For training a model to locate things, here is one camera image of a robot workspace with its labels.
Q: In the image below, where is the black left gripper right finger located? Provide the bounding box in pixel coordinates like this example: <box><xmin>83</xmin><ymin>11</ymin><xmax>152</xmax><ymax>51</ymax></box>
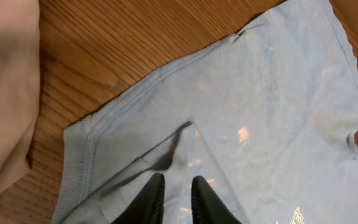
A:
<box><xmin>191</xmin><ymin>175</ymin><xmax>241</xmax><ymax>224</ymax></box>

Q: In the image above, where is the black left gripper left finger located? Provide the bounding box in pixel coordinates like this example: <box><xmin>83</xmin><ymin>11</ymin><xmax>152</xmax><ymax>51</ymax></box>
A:
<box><xmin>111</xmin><ymin>173</ymin><xmax>165</xmax><ymax>224</ymax></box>

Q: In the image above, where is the light blue t-shirt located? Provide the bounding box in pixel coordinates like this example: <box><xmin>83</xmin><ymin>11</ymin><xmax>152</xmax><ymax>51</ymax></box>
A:
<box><xmin>52</xmin><ymin>0</ymin><xmax>358</xmax><ymax>223</ymax></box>

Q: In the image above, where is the beige folded garment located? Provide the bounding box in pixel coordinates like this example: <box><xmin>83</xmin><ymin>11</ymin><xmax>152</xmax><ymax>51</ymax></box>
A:
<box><xmin>0</xmin><ymin>0</ymin><xmax>40</xmax><ymax>193</ymax></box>

